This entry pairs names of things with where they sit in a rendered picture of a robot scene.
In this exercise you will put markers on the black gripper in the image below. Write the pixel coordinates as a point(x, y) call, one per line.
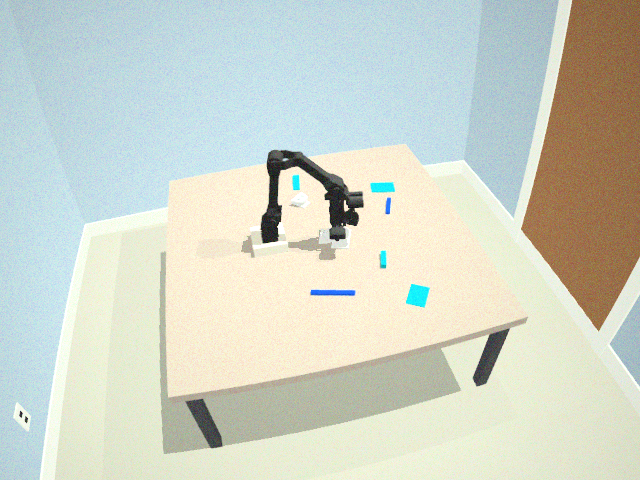
point(336, 219)

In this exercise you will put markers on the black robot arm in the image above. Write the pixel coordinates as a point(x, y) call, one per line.
point(338, 191)

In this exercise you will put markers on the cyan square tile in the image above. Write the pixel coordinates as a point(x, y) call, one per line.
point(418, 295)

